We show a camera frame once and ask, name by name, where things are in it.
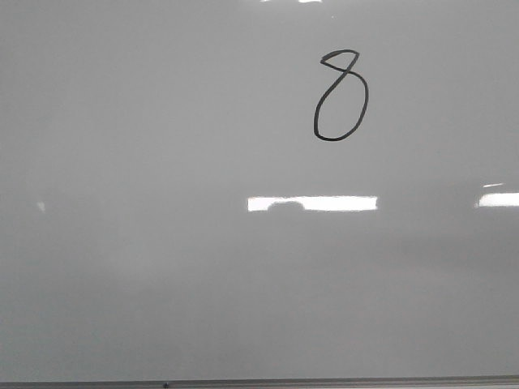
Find grey aluminium whiteboard frame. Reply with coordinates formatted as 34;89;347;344
1;375;518;388

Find white whiteboard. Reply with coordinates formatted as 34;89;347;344
1;1;518;381

